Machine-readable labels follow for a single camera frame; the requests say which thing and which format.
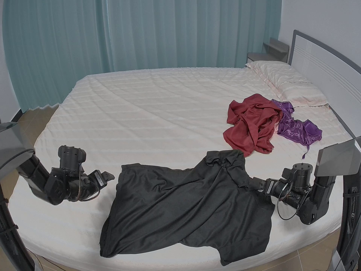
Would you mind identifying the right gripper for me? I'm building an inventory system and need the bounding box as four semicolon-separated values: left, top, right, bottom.
248;177;278;196

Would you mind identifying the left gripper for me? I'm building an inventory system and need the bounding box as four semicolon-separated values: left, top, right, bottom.
85;170;116;193

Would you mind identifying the black T-shirt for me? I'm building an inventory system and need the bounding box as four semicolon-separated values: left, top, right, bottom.
99;150;275;266

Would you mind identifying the dark red garment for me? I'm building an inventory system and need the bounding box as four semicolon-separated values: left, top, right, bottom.
223;93;282;157

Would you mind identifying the purple garment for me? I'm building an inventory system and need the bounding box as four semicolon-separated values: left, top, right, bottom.
272;100;323;160

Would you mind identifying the bed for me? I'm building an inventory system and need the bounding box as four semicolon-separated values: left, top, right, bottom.
8;29;361;266

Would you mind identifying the cream pillow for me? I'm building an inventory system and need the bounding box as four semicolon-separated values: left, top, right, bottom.
245;60;329;107

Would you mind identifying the grey bedside table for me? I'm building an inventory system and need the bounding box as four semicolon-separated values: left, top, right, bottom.
247;37;290;65

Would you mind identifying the blue-green curtain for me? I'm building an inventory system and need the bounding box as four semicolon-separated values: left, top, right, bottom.
2;0;282;113

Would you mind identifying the black cable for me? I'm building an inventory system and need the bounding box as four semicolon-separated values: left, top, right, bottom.
277;191;299;221

